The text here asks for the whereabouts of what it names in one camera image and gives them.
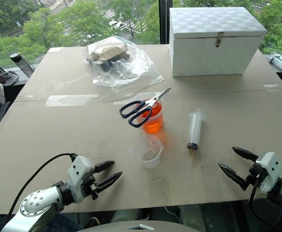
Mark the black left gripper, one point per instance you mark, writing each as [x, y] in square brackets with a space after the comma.
[91, 182]

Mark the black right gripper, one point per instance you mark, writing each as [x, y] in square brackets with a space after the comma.
[254, 175]

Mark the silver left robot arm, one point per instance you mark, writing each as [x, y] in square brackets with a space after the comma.
[34, 203]

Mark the small clear plastic cup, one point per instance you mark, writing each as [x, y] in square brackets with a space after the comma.
[150, 159]

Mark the clear plastic syringe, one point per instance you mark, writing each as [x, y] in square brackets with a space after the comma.
[195, 130]

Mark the cup of orange liquid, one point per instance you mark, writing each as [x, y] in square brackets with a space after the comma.
[155, 120]

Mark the dark shoe with white sole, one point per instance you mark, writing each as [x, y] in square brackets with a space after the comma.
[92, 222]

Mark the grey rounded robot torso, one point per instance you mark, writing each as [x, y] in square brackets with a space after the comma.
[140, 226]

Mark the clear tape strip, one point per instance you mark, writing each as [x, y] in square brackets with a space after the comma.
[70, 99]
[275, 87]

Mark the clear plastic bag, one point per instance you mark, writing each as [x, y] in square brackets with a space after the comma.
[133, 72]

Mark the black items in bag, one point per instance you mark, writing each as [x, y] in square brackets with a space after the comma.
[111, 64]

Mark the white checkered lidded box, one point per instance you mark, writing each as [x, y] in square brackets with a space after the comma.
[203, 55]

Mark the tan cardboard block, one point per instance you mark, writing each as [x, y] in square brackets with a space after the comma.
[109, 52]

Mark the metal box latch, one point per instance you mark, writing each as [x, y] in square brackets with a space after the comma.
[219, 38]

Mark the black drinking bottle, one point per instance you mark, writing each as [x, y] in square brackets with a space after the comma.
[22, 64]

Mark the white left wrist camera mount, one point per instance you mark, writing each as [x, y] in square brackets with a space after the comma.
[79, 171]

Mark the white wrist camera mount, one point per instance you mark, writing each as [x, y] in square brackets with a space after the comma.
[270, 164]
[79, 171]

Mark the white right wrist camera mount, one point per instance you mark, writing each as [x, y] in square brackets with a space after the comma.
[270, 164]

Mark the black window frame post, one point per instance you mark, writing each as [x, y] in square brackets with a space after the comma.
[166, 21]

